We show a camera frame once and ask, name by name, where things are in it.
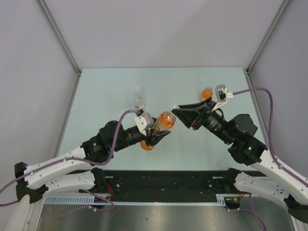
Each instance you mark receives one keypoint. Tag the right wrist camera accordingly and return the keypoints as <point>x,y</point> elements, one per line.
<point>222,95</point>

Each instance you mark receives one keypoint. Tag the grey slotted cable duct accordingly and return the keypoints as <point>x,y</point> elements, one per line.
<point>95,201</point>

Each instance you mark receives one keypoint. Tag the clear water bottle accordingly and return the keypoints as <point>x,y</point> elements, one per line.
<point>139,100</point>

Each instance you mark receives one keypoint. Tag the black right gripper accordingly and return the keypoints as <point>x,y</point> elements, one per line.
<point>191,114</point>

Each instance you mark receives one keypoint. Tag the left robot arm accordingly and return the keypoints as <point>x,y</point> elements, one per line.
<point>78,169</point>

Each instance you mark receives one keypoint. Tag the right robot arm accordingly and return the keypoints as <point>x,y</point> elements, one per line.
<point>280,188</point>

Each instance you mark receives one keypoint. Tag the small orange juice bottle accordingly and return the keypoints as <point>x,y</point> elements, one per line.
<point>206,94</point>

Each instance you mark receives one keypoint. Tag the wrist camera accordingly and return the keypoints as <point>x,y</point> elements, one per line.
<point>144,122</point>
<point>222,95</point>

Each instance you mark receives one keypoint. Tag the white water bottle cap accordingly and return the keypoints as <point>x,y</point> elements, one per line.
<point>137,88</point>

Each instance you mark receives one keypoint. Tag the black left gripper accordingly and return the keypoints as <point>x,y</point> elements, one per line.
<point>156,136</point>

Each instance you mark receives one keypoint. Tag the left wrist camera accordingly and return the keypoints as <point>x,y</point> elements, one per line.
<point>144,122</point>

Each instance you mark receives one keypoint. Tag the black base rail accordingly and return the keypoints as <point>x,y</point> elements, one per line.
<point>164,186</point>

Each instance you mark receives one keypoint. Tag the tall orange tea bottle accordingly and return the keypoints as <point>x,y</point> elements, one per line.
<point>164,122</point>

